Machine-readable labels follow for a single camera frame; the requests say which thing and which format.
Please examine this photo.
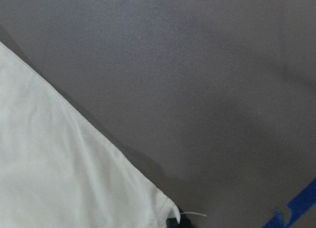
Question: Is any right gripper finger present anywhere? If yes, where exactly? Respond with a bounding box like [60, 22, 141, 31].
[166, 218, 191, 228]

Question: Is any cream long-sleeve printed shirt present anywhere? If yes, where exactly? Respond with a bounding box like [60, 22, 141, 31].
[0, 45, 181, 228]

